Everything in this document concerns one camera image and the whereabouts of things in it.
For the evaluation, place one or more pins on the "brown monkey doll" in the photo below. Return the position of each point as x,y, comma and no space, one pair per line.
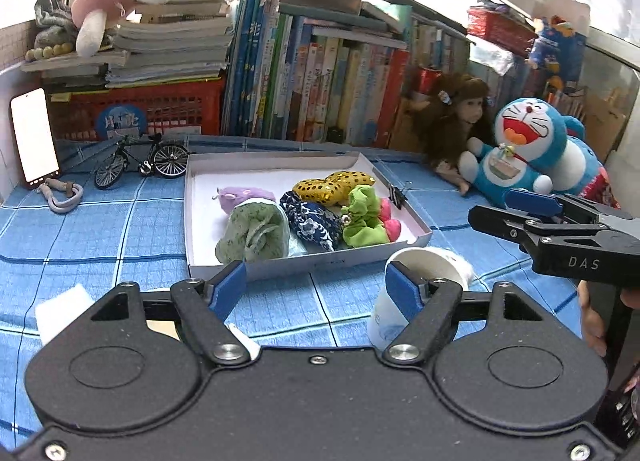
450,131

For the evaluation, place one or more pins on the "paper cup with blue drawing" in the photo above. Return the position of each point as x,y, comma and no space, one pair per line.
385,321

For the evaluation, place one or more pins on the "red plastic basket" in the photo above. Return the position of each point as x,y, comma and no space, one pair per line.
190,106

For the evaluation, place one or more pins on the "grey cloth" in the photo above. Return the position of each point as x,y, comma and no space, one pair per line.
52,16

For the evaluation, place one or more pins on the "person's right hand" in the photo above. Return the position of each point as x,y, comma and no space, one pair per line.
592,326

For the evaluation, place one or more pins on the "purple plush toy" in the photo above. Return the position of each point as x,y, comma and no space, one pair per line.
245,195

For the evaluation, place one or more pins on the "navy floral scrunchie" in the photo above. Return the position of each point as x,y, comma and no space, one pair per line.
310,221

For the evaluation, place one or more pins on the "blue round sign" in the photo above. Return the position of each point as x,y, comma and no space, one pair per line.
120,123

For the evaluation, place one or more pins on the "white paper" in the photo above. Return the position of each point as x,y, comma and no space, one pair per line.
62,311

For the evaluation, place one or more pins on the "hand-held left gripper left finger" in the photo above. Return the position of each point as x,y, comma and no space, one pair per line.
227,286

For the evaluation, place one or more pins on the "green floral cloth pouch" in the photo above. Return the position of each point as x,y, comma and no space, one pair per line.
250,236

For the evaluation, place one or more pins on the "small red mesh basket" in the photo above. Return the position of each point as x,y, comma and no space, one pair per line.
500,26

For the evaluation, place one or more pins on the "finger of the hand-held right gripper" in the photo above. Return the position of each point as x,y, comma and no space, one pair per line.
530,201
500,223

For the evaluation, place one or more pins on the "black miniature bicycle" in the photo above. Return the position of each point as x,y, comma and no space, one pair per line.
125,148

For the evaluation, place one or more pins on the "black binder clip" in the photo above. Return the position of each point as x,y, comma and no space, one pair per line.
397,196

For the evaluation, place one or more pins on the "red printed packet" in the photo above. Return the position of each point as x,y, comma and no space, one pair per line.
600,186

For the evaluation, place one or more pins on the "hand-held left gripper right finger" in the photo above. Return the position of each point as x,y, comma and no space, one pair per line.
405,291

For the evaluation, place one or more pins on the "blue checkered tablecloth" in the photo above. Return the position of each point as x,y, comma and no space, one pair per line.
125,231

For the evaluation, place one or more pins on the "smartphone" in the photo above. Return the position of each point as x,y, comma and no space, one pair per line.
35,136

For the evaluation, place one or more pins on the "white cardboard box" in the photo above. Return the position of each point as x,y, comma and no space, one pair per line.
205,201

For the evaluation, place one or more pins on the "row of upright books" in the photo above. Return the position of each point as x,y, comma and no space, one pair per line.
325,86

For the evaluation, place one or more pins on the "green scrunchie with bell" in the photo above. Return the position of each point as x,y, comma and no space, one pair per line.
362,231

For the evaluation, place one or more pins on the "blue toy packet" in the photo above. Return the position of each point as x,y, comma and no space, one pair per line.
560,51

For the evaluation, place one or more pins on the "gold sequin scrunchie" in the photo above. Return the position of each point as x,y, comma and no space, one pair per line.
320,188

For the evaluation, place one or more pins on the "blue cat plush toy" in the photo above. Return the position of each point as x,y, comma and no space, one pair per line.
525,126

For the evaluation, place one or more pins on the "pink scrunchie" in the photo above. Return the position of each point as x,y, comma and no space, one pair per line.
392,230

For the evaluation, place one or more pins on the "stack of flat books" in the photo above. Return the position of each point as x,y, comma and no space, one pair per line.
170,41

